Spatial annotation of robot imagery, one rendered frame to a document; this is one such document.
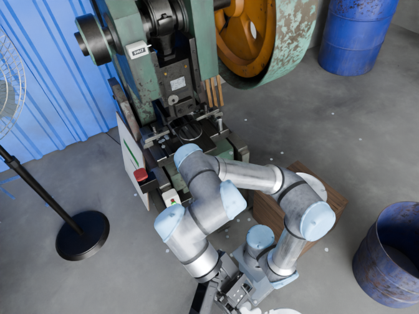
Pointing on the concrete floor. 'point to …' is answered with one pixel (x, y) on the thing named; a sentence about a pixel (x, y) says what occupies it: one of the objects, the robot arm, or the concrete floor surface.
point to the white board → (131, 156)
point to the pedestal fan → (95, 228)
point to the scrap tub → (391, 256)
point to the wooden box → (267, 205)
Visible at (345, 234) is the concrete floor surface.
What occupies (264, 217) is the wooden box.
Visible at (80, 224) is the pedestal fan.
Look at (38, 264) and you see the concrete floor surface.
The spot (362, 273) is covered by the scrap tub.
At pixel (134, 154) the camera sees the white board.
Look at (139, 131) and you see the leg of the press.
